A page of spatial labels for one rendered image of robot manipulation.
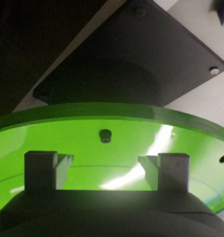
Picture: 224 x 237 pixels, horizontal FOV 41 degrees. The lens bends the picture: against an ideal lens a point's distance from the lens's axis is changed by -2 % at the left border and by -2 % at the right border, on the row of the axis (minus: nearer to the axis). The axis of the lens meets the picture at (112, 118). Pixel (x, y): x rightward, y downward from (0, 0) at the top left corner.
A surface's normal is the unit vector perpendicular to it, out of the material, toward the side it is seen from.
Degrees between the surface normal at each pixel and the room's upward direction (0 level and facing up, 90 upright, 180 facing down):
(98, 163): 23
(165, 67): 0
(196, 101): 0
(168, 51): 0
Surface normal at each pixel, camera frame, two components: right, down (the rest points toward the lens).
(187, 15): 0.00, 0.83
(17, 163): -0.18, 0.58
